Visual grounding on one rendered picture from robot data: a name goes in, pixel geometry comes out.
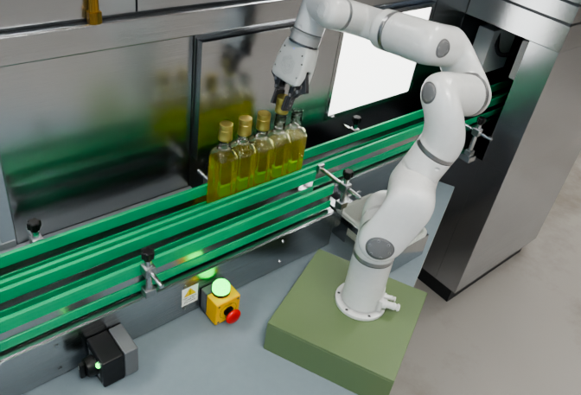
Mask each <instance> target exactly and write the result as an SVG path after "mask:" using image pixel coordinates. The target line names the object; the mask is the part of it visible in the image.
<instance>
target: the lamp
mask: <svg viewBox="0 0 581 395"><path fill-rule="evenodd" d="M212 294H213V295H214V296H215V297H218V298H224V297H227V296H228V295H229V294H230V283H229V282H228V281H227V280H226V279H224V278H219V279H217V280H215V281H214V282H213V286H212Z"/></svg>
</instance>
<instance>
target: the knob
mask: <svg viewBox="0 0 581 395"><path fill-rule="evenodd" d="M96 363H97V361H96V360H95V358H94V357H93V355H92V354H89V355H87V357H85V358H84V359H82V361H81V362H80V363H79V364H78V367H79V373H80V377H81V378H84V377H86V376H87V377H92V376H93V375H97V374H99V369H98V368H96V366H95V365H96Z"/></svg>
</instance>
